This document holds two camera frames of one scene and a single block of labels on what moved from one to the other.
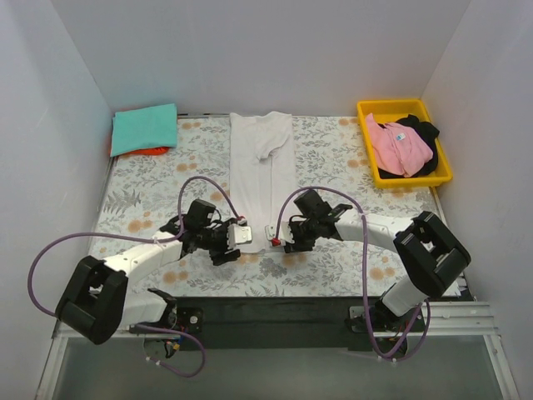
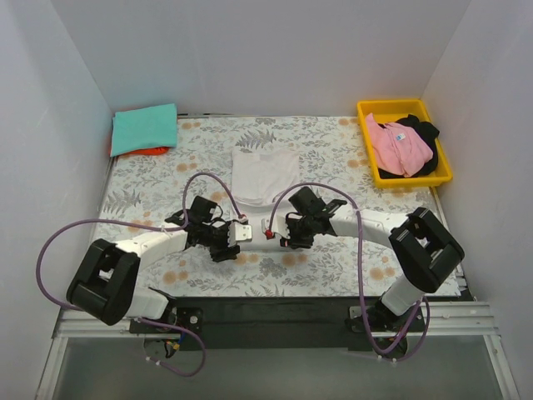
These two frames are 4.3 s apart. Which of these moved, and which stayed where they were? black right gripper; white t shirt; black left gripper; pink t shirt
Moved: white t shirt
Stayed: pink t shirt; black left gripper; black right gripper
